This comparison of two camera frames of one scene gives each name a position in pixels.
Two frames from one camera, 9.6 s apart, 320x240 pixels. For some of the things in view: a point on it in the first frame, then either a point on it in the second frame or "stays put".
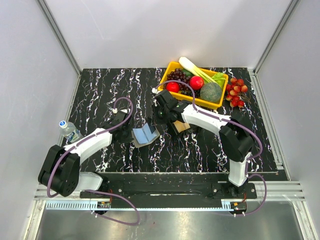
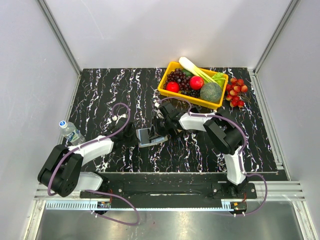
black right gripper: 155,107 -> 155,130
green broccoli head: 211,91 stays put
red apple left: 173,86 stays put
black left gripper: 129,138 -> 134,141
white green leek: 189,65 stays put
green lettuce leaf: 220,78 stays put
